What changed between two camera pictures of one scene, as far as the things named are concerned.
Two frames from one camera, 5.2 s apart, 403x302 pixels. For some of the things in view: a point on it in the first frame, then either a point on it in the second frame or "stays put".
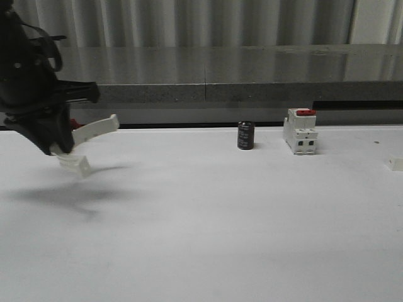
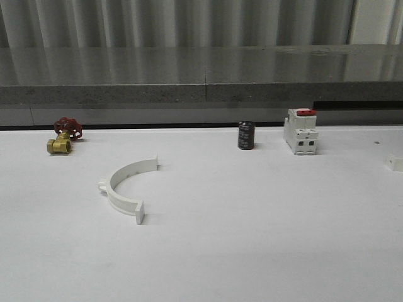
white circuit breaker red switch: [300, 131] stays put
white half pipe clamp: [77, 164] to [124, 206]
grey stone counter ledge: [237, 73] stays put
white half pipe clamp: [395, 163] stays put
